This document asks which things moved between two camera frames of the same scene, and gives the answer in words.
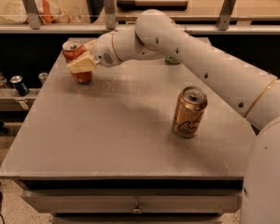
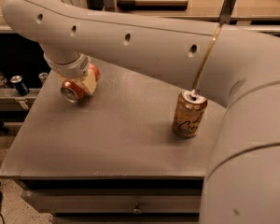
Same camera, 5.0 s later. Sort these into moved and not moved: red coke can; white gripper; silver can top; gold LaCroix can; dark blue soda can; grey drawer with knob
Moved: red coke can; white gripper
Not moved: dark blue soda can; grey drawer with knob; gold LaCroix can; silver can top
